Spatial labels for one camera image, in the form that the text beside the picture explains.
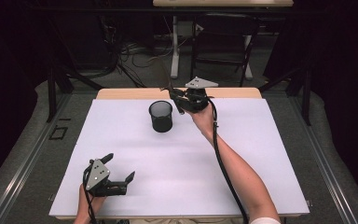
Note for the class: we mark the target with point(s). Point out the person's right hand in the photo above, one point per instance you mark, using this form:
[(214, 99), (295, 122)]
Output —
[(203, 121)]

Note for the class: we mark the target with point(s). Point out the black chair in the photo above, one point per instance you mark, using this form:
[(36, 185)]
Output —
[(223, 40)]

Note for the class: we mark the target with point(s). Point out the aluminium floor rail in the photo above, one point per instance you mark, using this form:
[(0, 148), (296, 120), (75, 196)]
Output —
[(21, 165), (332, 174)]

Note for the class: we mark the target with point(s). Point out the person's left hand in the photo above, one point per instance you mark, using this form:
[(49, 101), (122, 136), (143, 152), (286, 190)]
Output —
[(85, 203)]

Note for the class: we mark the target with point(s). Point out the black metal stand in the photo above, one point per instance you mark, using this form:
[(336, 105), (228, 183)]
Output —
[(306, 93), (52, 93)]

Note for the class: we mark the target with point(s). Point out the white table cover sheet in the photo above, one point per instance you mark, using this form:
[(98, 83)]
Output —
[(167, 171)]

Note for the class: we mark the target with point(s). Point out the wooden desk with white legs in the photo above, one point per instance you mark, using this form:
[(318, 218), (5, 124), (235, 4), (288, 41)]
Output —
[(223, 3)]

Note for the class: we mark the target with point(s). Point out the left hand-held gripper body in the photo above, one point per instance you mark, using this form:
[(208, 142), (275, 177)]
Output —
[(98, 175)]

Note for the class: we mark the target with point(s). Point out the black mesh pen holder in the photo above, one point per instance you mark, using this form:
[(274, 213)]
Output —
[(161, 123)]

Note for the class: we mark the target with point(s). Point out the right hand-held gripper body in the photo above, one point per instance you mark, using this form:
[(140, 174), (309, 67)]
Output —
[(195, 99)]

